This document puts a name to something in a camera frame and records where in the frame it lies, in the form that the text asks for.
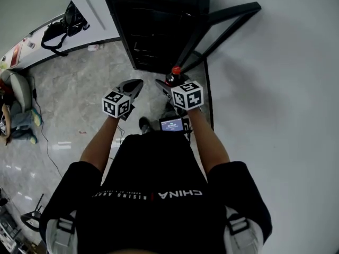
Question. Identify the black stool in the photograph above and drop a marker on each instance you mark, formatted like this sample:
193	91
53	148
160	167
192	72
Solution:
31	218

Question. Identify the person's shoe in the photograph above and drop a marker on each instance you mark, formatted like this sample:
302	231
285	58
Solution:
144	124
36	116
33	139

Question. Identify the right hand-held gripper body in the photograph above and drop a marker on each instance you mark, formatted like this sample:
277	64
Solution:
188	96

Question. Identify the black cabinet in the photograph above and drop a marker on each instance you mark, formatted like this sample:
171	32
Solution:
153	22

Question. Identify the red flat packet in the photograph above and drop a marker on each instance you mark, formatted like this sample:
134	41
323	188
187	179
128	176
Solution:
16	55

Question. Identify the person's left forearm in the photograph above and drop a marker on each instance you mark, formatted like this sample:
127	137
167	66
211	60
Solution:
102	141

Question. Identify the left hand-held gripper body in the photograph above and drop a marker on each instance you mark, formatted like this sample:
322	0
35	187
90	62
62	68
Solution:
116	103

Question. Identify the dark bottle with red cap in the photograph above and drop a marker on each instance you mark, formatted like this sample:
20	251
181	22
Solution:
174	75

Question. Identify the grey chair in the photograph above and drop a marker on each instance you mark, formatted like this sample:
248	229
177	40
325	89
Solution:
18	89

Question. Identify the small display device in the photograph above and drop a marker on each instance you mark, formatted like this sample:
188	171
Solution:
171	124

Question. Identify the cluttered desk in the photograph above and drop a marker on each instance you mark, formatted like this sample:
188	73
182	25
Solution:
8	229

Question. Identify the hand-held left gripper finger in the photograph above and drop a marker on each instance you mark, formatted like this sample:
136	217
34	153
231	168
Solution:
127	86
136	89

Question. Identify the small clear bottle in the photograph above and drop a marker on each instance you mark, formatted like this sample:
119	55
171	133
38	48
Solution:
30	44

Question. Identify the crumpled white wrapper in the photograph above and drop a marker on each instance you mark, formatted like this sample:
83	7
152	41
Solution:
94	47

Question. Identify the person in black shirt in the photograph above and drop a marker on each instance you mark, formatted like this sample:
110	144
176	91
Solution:
159	194

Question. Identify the person's right forearm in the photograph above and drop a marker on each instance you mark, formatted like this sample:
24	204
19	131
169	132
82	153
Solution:
209	141

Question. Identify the black shoulder bag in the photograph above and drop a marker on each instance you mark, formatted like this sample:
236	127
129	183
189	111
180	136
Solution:
71	20

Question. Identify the person's left shoe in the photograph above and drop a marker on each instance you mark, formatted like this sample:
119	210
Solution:
144	124

